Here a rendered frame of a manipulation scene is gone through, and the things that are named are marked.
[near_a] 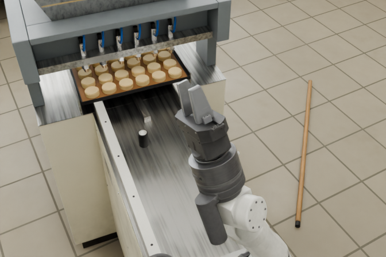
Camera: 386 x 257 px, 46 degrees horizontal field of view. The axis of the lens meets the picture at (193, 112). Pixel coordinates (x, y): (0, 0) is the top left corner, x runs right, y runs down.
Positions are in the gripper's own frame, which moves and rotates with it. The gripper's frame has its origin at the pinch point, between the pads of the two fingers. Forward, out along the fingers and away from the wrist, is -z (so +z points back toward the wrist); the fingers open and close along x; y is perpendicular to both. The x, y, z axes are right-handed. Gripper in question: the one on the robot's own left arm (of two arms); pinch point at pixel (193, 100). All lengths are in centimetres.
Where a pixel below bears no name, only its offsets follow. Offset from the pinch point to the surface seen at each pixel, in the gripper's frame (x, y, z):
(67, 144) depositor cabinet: -96, 19, 36
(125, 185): -49, 11, 36
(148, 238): -32, 13, 43
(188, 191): -46, -5, 46
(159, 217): -42, 6, 47
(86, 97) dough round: -89, 6, 20
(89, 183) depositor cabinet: -105, 17, 59
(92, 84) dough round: -92, 2, 18
